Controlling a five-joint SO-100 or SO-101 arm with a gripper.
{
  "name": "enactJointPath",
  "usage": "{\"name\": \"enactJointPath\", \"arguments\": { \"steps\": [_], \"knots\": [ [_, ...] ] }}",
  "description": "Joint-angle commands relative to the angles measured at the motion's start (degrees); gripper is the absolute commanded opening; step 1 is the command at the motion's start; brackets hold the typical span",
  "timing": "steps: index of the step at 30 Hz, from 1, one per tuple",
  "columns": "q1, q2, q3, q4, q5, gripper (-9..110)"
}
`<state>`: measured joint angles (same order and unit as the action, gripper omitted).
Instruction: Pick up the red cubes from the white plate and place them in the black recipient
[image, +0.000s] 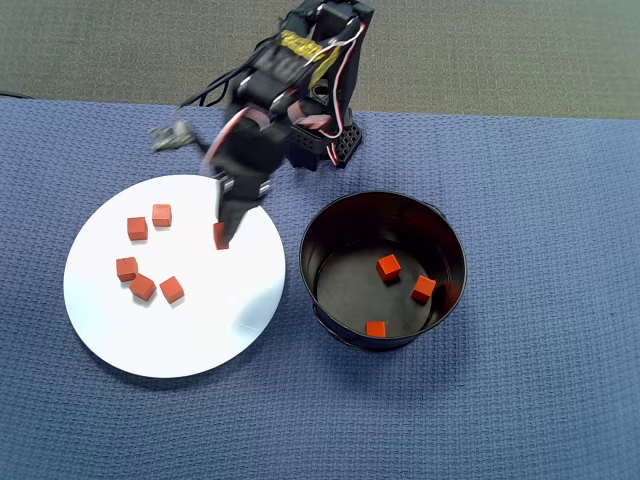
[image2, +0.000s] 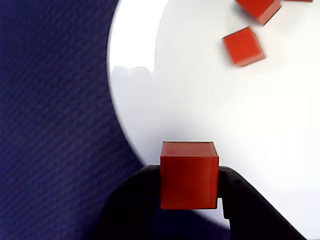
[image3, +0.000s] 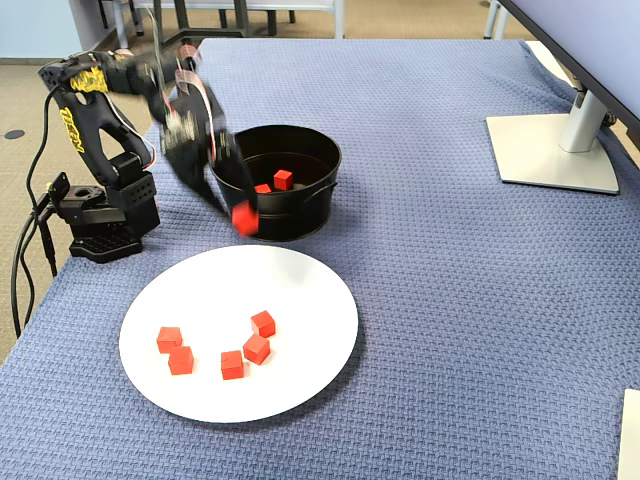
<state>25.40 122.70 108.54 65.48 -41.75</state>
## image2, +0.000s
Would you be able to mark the white round plate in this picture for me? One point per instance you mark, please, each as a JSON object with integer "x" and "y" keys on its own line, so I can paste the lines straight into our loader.
{"x": 200, "y": 100}

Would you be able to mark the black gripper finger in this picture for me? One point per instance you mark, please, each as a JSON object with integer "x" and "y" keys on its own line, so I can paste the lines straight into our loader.
{"x": 130, "y": 200}
{"x": 250, "y": 215}

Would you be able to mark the red cube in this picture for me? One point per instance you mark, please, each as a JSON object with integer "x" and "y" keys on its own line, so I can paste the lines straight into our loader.
{"x": 187, "y": 180}
{"x": 243, "y": 47}
{"x": 257, "y": 7}

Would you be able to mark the blue woven table cloth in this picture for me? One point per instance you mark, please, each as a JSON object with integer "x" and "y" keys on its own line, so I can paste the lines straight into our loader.
{"x": 50, "y": 100}

